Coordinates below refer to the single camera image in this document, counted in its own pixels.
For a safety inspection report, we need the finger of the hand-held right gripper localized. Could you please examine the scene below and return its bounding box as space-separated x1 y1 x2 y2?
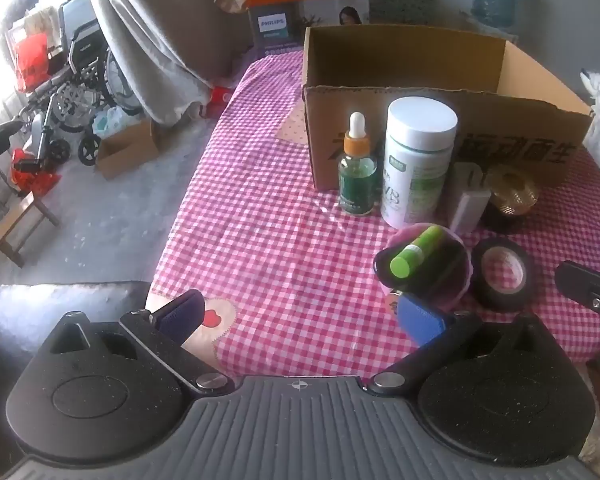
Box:
554 260 600 317

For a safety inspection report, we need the pink plastic bowl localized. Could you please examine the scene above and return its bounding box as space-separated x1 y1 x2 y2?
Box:
380 222 476 313

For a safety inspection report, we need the wooden stool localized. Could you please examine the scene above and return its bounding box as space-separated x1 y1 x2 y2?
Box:
0 192 61 268

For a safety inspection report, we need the small cardboard box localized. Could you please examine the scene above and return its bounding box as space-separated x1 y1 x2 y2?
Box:
95 120 161 179

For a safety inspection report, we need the pink checked tablecloth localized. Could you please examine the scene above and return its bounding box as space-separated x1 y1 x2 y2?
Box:
147 50 600 378

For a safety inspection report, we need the dark jar with gold lid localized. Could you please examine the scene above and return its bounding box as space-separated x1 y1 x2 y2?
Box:
480 167 540 233

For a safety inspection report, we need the teal plastic bag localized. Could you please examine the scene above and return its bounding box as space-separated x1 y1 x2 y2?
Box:
92 105 141 136

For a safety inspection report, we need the grey curtain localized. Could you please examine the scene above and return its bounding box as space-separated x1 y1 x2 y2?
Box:
85 0 241 126

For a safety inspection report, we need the black tape roll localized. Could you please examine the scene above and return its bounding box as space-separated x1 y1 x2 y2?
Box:
470 237 536 311

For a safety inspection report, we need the green glass dropper bottle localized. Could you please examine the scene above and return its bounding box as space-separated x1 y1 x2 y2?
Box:
337 112 379 218

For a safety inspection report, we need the white charger plug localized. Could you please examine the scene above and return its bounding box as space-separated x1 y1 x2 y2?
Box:
447 161 492 234

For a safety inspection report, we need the white supplement bottle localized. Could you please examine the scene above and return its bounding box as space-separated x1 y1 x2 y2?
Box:
380 96 459 231

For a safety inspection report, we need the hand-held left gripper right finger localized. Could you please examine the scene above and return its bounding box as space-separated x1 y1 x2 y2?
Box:
370 292 565 397

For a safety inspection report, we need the printed cardboard box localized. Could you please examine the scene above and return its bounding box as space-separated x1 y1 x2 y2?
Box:
302 25 596 193

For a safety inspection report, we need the black padded seat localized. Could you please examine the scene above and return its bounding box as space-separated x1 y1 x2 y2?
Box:
0 120 25 166

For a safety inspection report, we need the red plastic bag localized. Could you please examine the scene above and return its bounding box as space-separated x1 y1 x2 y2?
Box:
10 147 63 196

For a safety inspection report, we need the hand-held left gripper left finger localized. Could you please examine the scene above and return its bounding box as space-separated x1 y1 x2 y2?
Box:
45 289 236 397

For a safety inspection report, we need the folded wheelchair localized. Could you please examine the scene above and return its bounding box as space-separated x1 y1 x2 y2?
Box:
10 0 146 166

